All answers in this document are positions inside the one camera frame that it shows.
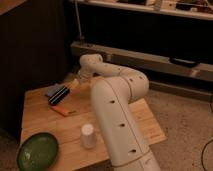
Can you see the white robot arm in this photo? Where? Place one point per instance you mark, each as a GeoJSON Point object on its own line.
{"type": "Point", "coordinates": [110, 99]}

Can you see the orange flat block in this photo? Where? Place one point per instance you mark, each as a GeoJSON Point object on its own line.
{"type": "Point", "coordinates": [62, 111]}

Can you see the long grey metal case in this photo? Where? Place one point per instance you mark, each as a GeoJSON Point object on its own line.
{"type": "Point", "coordinates": [142, 60]}

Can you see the cluttered white shelf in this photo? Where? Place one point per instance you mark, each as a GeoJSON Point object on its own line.
{"type": "Point", "coordinates": [156, 9]}

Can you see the dark wooden cabinet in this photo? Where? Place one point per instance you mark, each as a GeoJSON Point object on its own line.
{"type": "Point", "coordinates": [34, 52]}

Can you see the grey blue sponge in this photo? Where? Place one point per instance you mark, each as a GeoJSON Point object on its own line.
{"type": "Point", "coordinates": [53, 89]}

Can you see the green round bowl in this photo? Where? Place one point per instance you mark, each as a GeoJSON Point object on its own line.
{"type": "Point", "coordinates": [38, 152]}

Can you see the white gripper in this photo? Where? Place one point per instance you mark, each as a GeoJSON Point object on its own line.
{"type": "Point", "coordinates": [83, 75]}

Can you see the black case handle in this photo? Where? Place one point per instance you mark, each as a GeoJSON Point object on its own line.
{"type": "Point", "coordinates": [185, 63]}

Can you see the thin metal pole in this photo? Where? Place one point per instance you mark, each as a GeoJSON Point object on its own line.
{"type": "Point", "coordinates": [81, 37]}

